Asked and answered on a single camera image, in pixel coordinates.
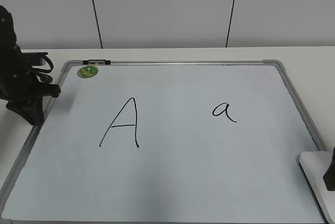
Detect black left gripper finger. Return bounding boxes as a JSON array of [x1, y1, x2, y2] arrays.
[[323, 149, 335, 191]]

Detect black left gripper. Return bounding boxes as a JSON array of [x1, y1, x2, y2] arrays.
[[1, 6, 61, 126]]

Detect white rectangular board eraser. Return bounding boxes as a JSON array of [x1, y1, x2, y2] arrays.
[[299, 151, 334, 223]]

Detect green round magnet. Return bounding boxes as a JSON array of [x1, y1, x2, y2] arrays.
[[77, 65, 99, 79]]

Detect grey-framed whiteboard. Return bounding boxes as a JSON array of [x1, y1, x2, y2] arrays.
[[1, 60, 327, 223]]

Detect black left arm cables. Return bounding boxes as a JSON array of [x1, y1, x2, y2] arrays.
[[23, 52, 54, 85]]

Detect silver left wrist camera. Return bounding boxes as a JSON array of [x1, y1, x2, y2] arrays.
[[24, 52, 48, 66]]

